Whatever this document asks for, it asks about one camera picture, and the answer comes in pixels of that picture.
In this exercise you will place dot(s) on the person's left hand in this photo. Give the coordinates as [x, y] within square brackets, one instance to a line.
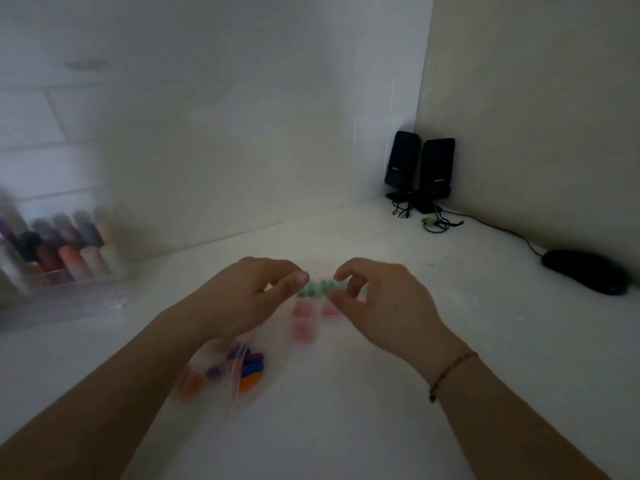
[235, 304]

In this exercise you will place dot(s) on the person's right hand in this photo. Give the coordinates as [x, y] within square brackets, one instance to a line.
[395, 314]

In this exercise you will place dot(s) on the person's right thumb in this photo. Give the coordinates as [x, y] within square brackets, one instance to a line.
[340, 303]

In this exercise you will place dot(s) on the person's left thumb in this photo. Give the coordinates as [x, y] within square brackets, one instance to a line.
[285, 285]

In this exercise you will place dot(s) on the green and pink nail strip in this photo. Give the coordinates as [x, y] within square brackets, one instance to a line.
[315, 289]

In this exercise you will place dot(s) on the person's left forearm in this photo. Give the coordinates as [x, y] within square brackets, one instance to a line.
[105, 394]

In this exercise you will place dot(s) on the person's right forearm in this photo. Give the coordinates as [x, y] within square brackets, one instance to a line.
[505, 424]

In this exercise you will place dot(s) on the cluster of purple fake nails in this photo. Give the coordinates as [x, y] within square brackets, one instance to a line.
[247, 362]

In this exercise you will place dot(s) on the orange fake nail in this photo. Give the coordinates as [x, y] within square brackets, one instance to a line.
[250, 382]
[191, 385]

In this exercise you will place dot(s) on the clear plastic bag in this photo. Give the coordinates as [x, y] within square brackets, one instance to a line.
[225, 374]

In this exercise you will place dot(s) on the black desktop speaker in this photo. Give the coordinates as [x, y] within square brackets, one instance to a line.
[402, 162]
[436, 169]

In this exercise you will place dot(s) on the clear acrylic organizer box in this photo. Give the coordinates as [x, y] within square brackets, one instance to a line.
[60, 304]

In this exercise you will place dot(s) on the black computer mouse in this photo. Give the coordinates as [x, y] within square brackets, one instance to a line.
[587, 272]

